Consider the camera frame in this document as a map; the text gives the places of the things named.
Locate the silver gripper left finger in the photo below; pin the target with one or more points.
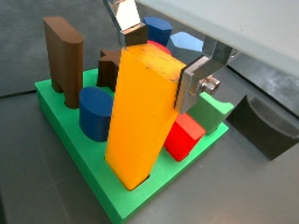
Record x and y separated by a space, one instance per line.
130 27

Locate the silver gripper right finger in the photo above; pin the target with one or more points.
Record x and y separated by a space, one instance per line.
197 78

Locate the yellow rectangular block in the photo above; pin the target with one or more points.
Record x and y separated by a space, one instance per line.
144 112

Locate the green shape board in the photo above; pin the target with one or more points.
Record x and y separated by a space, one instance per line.
119 202

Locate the dark blue hexagonal prism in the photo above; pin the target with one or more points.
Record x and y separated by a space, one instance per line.
160 30

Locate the green arch block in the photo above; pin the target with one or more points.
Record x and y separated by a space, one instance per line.
210 112

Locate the red cylinder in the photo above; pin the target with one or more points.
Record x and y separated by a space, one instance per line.
162 47

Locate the brown star block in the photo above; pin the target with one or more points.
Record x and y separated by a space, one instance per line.
109 68

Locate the small red block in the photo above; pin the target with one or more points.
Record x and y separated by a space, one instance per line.
185 135

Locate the brown arch block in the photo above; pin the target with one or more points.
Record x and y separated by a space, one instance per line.
65 48

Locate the black curved stand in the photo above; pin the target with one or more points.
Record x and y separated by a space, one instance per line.
264 127

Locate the dark blue short cylinder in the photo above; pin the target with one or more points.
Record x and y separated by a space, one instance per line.
95 109

